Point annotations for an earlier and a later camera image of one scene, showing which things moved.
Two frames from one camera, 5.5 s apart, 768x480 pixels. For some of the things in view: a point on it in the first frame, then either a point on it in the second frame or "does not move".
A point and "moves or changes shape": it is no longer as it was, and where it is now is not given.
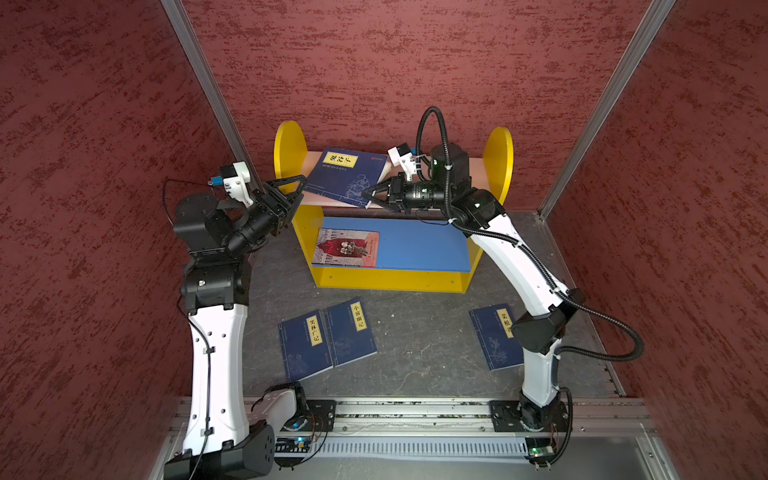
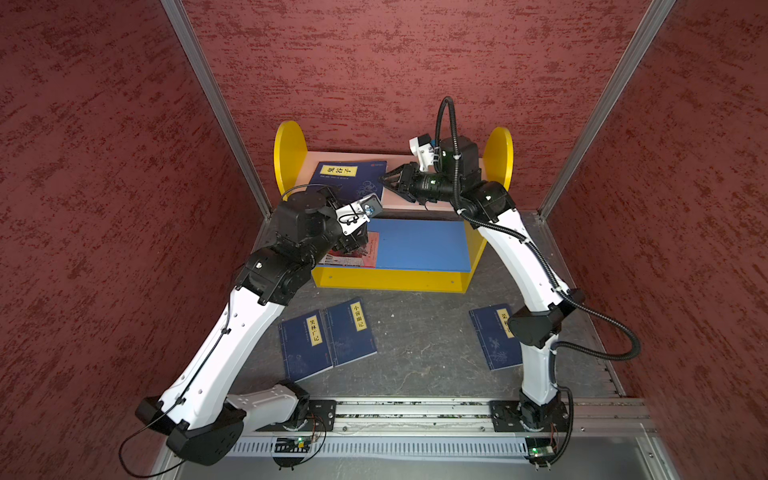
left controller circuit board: (299, 444) does not move
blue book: (349, 331) does not move
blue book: (345, 175) moves or changes shape
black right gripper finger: (382, 203) → (403, 194)
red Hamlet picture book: (346, 248) does not move
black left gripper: (279, 214) → (350, 241)
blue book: (493, 327) does not move
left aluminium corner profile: (186, 37) does not move
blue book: (305, 345) does not move
